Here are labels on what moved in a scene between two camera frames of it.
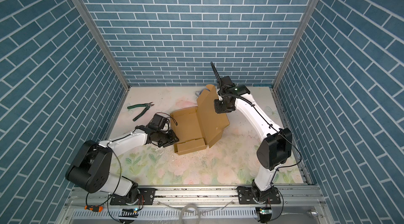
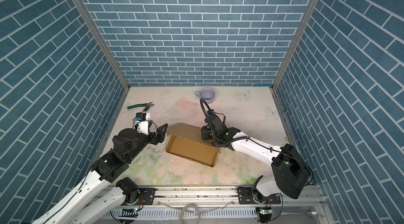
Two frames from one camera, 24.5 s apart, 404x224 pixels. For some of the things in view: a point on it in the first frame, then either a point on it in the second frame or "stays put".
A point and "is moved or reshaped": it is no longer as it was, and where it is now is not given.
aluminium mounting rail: x=203 y=197 stays put
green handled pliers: x=147 y=105 stays put
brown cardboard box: x=194 y=128 is moved or reshaped
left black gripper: x=172 y=139 to x=161 y=136
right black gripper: x=218 y=110 to x=204 y=133
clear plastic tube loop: x=187 y=206 stays put
